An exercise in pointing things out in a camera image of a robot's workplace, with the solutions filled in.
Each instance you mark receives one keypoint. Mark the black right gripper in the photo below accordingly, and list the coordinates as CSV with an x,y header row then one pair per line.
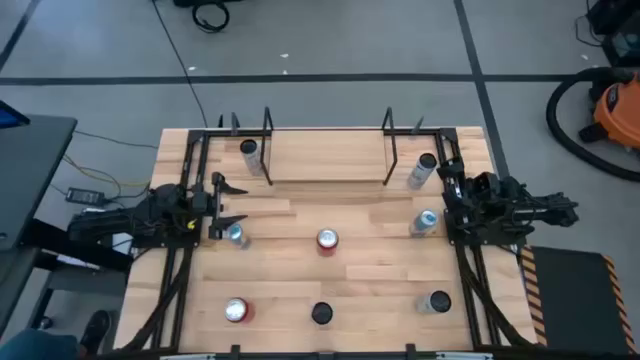
x,y
462,197

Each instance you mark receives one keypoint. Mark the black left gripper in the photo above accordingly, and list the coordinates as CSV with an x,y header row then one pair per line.
x,y
207,205

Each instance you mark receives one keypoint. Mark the blue silver Red Bull can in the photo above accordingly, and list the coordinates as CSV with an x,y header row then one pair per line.
x,y
424,222
236,234

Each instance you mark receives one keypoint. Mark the white Celsius Arctic can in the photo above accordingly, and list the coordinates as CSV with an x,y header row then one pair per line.
x,y
419,175

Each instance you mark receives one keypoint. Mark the white Celsius Peach Vibe can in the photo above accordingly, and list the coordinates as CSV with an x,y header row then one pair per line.
x,y
252,160

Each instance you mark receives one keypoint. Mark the red Coke Zero can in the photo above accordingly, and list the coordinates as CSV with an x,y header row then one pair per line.
x,y
327,241
237,310

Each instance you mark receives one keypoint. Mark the white Celsius can blue band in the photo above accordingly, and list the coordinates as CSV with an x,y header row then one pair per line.
x,y
322,313

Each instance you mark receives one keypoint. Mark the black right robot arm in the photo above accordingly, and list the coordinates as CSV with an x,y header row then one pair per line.
x,y
540,212

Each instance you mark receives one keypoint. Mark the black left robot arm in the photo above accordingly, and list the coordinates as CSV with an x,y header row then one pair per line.
x,y
125,220

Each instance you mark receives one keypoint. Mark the wooden shelf black metal legs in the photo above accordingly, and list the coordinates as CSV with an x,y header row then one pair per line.
x,y
327,155

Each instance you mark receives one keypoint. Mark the white paper sheet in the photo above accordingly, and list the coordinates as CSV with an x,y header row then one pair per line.
x,y
121,244

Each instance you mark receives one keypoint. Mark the orange shop vacuum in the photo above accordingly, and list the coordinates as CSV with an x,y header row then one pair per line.
x,y
620,115
552,125

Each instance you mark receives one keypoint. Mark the black power adapter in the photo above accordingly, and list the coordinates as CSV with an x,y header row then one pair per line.
x,y
85,196

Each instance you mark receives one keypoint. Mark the black mat hazard stripes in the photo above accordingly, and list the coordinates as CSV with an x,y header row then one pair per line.
x,y
570,300

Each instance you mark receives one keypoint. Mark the person's shoe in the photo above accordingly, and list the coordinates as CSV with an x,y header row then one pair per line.
x,y
95,330

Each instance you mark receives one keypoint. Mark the black desk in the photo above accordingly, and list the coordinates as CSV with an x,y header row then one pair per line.
x,y
30,170

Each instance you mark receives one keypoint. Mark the desk caster wheel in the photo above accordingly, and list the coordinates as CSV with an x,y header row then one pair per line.
x,y
44,322

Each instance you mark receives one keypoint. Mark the black equipment case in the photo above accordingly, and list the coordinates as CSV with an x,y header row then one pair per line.
x,y
620,40

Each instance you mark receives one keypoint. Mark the blue screen device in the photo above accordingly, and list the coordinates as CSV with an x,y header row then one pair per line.
x,y
10,117

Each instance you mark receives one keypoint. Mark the person's leg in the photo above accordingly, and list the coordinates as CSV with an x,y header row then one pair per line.
x,y
30,347

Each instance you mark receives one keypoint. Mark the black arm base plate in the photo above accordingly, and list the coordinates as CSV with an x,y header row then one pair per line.
x,y
495,239
175,242

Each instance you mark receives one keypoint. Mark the black aluminium table frame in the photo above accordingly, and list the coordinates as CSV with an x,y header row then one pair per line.
x,y
176,300

